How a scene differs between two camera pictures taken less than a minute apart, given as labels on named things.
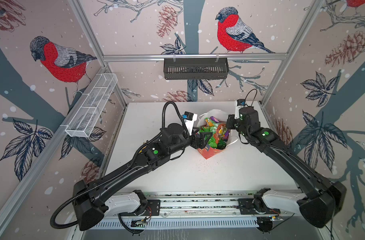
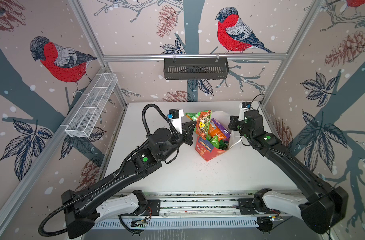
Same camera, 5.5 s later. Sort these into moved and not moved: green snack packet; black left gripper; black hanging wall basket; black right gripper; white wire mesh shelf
Moved: black left gripper; green snack packet
Not moved: black hanging wall basket; black right gripper; white wire mesh shelf
